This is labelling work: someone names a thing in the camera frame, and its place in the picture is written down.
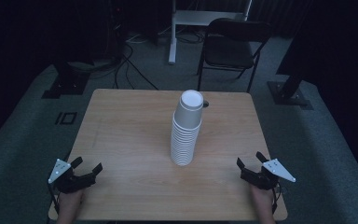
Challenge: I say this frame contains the person's right hand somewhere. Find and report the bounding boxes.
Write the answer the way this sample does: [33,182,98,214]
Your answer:
[250,184,276,217]

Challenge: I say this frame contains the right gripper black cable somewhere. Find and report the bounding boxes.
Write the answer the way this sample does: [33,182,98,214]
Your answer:
[271,182,284,215]

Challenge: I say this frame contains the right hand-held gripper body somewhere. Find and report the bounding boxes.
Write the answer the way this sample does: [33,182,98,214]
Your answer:
[240,158,296,191]

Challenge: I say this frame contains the black stand base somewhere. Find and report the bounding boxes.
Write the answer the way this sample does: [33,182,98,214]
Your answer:
[267,72,314,111]
[41,62,91,100]

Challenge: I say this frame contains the black folding chair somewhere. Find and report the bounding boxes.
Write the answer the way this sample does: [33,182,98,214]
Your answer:
[196,17,273,93]

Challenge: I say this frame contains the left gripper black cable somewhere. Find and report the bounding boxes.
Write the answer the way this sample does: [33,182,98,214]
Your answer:
[47,182,61,216]

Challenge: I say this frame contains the white metal stand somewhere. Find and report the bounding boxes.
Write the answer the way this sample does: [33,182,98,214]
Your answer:
[167,0,254,65]

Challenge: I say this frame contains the black floor cables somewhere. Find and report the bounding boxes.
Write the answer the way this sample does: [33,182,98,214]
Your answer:
[87,29,160,91]

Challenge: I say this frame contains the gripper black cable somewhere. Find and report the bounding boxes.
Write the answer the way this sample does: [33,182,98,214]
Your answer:
[47,182,61,216]
[271,182,284,215]

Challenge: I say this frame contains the person's left hand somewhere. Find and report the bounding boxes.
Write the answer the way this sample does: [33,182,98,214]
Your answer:
[57,188,87,218]

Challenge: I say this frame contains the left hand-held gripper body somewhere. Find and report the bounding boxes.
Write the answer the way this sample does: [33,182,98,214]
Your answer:
[48,158,98,194]

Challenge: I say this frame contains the stack of white paper cups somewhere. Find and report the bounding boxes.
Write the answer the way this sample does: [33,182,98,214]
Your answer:
[170,89,205,167]

